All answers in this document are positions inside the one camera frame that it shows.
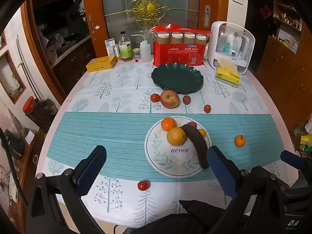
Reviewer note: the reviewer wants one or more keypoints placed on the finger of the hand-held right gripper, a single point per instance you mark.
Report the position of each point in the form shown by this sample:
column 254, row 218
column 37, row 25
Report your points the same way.
column 292, row 159

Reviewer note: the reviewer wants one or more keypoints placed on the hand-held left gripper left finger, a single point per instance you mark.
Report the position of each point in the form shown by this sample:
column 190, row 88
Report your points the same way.
column 91, row 170

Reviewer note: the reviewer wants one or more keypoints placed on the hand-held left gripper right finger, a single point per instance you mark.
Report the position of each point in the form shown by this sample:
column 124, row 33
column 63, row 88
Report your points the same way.
column 223, row 173

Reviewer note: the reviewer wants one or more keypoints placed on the overripe brown banana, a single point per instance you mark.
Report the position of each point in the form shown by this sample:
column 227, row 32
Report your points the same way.
column 197, row 146

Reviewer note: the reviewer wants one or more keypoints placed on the small orange kumquat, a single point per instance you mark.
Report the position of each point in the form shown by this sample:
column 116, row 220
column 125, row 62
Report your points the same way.
column 202, row 133

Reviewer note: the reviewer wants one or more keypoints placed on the white round floral plate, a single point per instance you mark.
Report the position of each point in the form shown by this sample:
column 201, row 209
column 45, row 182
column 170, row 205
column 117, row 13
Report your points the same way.
column 170, row 160

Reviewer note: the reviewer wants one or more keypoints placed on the cherry tomato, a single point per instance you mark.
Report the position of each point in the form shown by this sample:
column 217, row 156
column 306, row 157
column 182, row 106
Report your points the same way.
column 143, row 186
column 154, row 97
column 207, row 108

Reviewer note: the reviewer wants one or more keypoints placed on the red lychee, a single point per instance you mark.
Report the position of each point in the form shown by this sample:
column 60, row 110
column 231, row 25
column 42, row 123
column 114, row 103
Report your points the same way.
column 192, row 124
column 186, row 100

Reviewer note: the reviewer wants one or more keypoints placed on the large yellow orange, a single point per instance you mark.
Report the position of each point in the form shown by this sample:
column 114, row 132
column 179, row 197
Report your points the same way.
column 176, row 136

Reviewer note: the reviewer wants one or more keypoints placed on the red apple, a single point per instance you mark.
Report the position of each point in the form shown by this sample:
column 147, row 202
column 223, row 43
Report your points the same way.
column 169, row 99

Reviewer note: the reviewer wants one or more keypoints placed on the dark green scalloped plate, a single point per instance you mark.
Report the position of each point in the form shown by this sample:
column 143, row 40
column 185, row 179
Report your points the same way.
column 176, row 78

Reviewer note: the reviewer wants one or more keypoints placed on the orange tangerine with stem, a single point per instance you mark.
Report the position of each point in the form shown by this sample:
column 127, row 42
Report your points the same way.
column 239, row 141

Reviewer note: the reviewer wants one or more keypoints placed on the wooden cabinet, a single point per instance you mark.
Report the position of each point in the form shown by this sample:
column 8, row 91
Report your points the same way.
column 285, row 73

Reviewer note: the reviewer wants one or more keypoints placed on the red lid jar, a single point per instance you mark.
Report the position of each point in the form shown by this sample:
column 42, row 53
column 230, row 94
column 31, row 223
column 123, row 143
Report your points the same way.
column 31, row 104

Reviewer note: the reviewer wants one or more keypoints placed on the yellow tissue pack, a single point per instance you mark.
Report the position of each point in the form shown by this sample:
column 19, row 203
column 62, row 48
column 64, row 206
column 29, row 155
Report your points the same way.
column 228, row 76

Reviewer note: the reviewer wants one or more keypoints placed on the yellow cardboard box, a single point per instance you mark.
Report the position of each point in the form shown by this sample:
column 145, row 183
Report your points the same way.
column 101, row 63

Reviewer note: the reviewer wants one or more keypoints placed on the small metal can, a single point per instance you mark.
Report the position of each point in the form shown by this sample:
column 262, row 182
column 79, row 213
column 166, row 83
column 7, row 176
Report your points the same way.
column 117, row 53

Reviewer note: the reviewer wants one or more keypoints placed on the small glass jar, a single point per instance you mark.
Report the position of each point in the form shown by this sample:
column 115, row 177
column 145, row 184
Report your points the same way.
column 136, row 54

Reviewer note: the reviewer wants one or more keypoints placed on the small white blue carton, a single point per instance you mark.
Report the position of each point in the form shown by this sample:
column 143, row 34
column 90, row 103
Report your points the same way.
column 110, row 46

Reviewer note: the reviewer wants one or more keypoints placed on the teal bottle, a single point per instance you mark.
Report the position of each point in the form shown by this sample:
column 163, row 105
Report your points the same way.
column 228, row 46

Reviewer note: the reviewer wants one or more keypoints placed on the glass bottle green label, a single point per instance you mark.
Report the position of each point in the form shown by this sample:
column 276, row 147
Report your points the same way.
column 125, row 48

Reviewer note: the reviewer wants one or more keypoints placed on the red paper cup package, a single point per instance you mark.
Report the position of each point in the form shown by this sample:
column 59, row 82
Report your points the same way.
column 179, row 53

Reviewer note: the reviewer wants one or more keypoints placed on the white squeeze bottle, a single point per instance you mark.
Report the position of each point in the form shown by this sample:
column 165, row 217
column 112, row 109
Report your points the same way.
column 145, row 52

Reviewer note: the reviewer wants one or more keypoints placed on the white storage box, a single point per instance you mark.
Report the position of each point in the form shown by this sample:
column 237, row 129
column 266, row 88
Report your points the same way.
column 215, row 36

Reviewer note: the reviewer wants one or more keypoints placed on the wooden sliding door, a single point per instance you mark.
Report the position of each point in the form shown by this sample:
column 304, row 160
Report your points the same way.
column 85, row 29

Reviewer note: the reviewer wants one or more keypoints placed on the red paper decoration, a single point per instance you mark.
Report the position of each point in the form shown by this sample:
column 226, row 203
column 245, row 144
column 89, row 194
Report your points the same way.
column 265, row 11

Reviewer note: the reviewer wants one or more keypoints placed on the gold door ornament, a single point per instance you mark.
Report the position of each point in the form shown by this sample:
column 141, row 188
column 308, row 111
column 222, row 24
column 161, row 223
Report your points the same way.
column 147, row 7

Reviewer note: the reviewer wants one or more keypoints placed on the wooden wall frame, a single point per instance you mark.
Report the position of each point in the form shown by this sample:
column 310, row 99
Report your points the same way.
column 22, row 78

